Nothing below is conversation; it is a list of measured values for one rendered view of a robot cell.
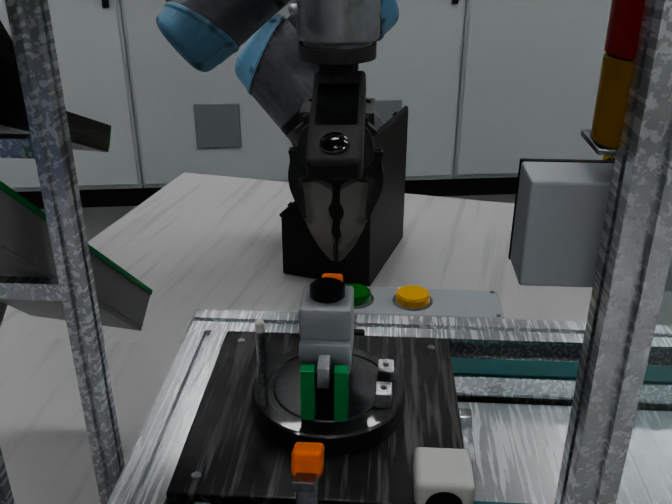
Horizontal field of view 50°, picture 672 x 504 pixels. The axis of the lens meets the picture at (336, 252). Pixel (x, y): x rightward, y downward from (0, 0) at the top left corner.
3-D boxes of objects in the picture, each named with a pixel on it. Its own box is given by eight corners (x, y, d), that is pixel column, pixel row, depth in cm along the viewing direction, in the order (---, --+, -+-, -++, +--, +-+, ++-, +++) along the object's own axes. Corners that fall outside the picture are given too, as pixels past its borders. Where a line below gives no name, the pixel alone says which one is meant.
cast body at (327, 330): (306, 333, 67) (305, 266, 64) (353, 335, 67) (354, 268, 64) (296, 387, 59) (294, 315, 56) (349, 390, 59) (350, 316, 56)
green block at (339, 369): (334, 412, 62) (334, 364, 60) (348, 413, 62) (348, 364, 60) (333, 421, 61) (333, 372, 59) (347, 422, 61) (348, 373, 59)
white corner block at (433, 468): (411, 482, 60) (413, 444, 58) (465, 484, 60) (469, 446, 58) (413, 525, 56) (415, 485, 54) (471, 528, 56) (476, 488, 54)
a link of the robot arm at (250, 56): (284, 130, 119) (230, 67, 118) (345, 77, 118) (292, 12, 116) (275, 130, 108) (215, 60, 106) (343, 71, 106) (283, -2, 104)
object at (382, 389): (374, 394, 64) (375, 380, 64) (391, 394, 64) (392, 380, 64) (374, 408, 62) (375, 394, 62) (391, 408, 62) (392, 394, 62)
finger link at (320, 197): (339, 240, 77) (339, 158, 73) (335, 265, 72) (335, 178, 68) (310, 240, 77) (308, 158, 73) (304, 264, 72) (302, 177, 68)
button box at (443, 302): (327, 325, 92) (327, 283, 89) (492, 331, 91) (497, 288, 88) (323, 356, 86) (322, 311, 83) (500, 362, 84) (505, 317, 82)
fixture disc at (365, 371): (265, 358, 73) (264, 341, 72) (402, 363, 72) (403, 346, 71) (239, 451, 60) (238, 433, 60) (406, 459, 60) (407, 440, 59)
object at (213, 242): (185, 184, 159) (184, 171, 158) (612, 226, 138) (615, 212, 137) (-42, 355, 98) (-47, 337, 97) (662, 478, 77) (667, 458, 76)
